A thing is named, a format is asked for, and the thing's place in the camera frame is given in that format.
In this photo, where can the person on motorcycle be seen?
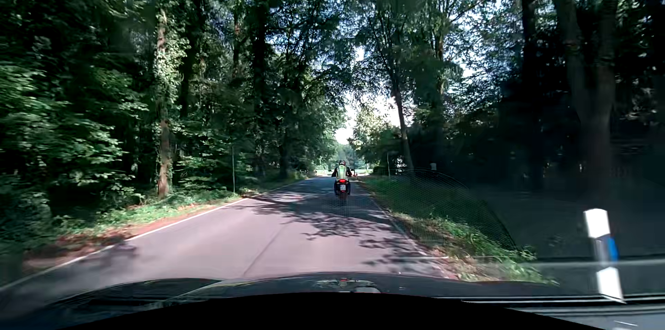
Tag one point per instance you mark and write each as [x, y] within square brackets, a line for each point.
[342, 179]

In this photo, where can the thin grey pole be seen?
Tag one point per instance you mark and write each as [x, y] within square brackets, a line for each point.
[233, 169]

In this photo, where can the grey asphalt road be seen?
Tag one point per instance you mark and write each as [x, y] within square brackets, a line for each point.
[270, 231]

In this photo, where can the car's own bonnet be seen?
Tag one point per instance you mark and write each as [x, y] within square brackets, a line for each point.
[291, 285]

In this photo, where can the row of tall trees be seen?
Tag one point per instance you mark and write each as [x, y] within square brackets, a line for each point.
[519, 86]

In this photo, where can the grass verge with leaf litter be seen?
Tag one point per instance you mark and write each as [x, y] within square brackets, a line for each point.
[130, 213]

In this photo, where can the wood of tall trees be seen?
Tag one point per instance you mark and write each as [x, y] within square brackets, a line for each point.
[104, 86]

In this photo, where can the dark asphalt side path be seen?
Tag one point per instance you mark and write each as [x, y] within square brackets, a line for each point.
[561, 221]

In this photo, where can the white marker post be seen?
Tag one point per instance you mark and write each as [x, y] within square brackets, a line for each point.
[602, 252]

